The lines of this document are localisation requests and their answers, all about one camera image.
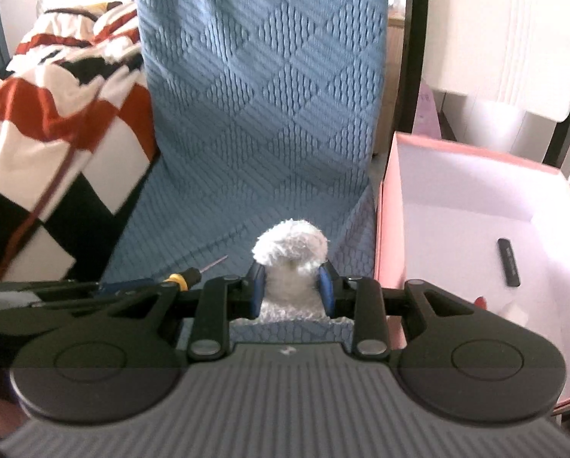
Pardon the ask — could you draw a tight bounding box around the red white black blanket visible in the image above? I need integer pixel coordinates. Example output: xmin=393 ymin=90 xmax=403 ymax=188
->
xmin=0 ymin=0 xmax=161 ymax=284

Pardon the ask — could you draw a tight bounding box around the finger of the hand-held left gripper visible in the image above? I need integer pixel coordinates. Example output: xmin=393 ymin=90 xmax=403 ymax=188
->
xmin=0 ymin=278 xmax=159 ymax=295
xmin=29 ymin=290 xmax=173 ymax=310

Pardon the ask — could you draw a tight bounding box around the blue textured chair cover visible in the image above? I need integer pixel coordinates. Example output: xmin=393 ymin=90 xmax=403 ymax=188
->
xmin=98 ymin=0 xmax=391 ymax=344

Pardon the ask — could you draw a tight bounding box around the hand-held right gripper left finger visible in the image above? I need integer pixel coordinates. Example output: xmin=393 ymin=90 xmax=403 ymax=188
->
xmin=82 ymin=263 xmax=267 ymax=361

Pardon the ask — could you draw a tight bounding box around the white plush toy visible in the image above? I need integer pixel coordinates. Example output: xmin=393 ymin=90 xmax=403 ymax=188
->
xmin=251 ymin=218 xmax=331 ymax=325

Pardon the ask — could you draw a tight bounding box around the black stick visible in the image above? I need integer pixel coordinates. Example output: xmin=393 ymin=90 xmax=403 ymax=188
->
xmin=497 ymin=237 xmax=523 ymax=288

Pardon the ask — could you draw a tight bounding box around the yellow handle screwdriver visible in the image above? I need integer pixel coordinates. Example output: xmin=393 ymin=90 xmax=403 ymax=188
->
xmin=163 ymin=256 xmax=228 ymax=293

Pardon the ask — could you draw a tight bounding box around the white chair back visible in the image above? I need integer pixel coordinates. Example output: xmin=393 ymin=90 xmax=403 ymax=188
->
xmin=421 ymin=0 xmax=570 ymax=125

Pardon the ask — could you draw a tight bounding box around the large white charger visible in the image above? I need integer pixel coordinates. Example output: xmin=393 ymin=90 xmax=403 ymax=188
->
xmin=502 ymin=302 xmax=529 ymax=327

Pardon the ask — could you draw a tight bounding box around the light brown cardboard box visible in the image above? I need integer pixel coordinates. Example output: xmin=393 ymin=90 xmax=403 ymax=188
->
xmin=373 ymin=14 xmax=407 ymax=156

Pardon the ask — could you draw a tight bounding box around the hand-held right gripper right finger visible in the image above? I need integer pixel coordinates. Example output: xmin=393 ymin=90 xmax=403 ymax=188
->
xmin=317 ymin=262 xmax=481 ymax=360

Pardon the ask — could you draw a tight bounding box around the pink cardboard box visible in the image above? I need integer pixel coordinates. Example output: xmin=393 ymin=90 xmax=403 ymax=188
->
xmin=375 ymin=131 xmax=570 ymax=416

